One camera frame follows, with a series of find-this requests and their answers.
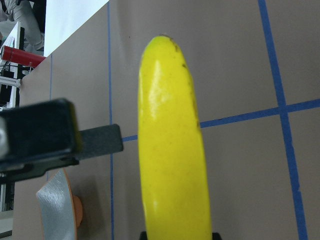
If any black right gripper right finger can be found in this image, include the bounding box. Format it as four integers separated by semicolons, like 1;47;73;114
212;232;222;240

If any red cylinder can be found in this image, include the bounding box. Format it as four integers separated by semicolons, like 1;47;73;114
0;46;46;68

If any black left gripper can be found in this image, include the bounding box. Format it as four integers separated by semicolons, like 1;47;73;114
0;98;124;184

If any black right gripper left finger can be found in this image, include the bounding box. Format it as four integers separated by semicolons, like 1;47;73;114
139;231;148;240

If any person in white shirt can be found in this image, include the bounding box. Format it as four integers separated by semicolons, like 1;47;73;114
0;0;45;52

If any grey square plate orange rim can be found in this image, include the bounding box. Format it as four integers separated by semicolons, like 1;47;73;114
36;168;83;240

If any yellow banana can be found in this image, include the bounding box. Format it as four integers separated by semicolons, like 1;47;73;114
138;35;213;240

